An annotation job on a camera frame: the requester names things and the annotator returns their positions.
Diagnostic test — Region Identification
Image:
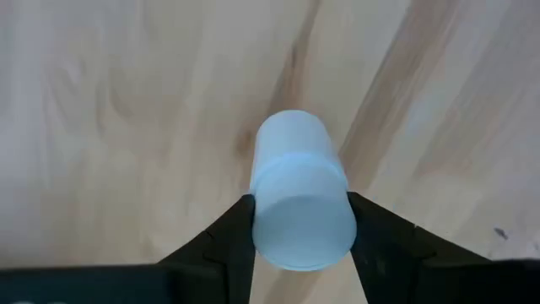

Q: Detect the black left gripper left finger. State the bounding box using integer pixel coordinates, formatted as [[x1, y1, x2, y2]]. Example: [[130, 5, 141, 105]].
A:
[[0, 193, 257, 304]]

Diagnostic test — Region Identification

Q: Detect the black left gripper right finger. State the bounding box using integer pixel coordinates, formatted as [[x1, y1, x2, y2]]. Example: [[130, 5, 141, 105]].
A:
[[347, 191, 540, 304]]

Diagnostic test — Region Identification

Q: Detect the white pill bottle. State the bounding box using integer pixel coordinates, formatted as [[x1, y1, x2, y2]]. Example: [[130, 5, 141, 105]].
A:
[[249, 109, 358, 273]]

